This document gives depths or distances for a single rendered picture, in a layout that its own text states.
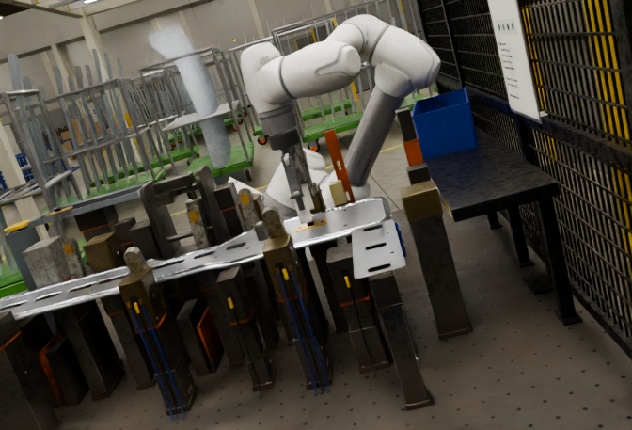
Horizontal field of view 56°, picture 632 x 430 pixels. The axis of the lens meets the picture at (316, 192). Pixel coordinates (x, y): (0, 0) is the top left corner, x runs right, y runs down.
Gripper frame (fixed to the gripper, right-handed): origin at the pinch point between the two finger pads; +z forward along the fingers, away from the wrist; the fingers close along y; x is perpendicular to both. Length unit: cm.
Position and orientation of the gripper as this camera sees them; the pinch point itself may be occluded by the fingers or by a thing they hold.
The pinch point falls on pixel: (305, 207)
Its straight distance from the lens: 150.1
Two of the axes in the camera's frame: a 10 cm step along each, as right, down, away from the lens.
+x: -9.6, 2.6, 1.1
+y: 0.4, -2.6, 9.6
